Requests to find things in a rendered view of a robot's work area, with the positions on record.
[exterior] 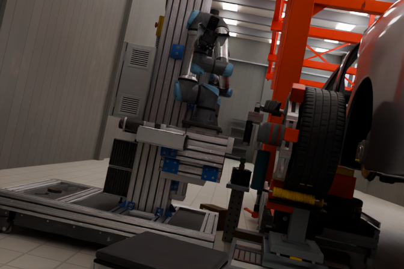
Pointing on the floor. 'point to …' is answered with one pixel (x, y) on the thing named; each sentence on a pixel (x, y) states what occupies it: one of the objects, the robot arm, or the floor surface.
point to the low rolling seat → (158, 254)
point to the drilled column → (232, 214)
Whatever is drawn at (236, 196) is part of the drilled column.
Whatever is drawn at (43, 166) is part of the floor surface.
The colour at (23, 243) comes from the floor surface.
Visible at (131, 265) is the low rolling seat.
